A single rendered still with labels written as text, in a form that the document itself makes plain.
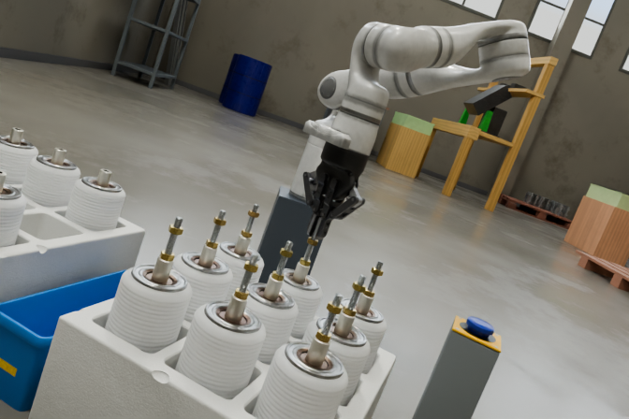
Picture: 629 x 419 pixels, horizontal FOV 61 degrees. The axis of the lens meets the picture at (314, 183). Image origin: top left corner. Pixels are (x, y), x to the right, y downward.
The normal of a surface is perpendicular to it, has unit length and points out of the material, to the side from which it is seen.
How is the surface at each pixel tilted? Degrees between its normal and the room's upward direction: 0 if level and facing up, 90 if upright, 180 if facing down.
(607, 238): 90
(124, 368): 90
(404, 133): 90
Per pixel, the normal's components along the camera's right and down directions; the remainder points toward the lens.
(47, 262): 0.88, 0.37
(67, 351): -0.33, 0.03
